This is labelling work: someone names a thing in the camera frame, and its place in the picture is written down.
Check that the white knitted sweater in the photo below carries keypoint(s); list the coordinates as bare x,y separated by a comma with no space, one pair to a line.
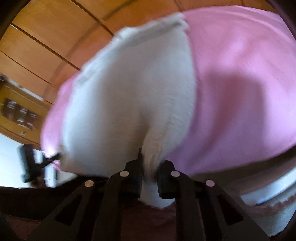
135,96

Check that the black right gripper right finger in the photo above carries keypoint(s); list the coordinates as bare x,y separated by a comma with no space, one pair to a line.
204,212

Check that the wooden wardrobe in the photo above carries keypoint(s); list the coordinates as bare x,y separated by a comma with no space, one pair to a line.
43,43

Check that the wooden shelf with items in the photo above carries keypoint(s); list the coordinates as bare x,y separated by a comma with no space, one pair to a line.
22,115

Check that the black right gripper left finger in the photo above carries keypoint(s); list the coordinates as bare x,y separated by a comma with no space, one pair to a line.
94,213

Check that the pink bed cover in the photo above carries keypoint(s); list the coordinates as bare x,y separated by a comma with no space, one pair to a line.
244,63

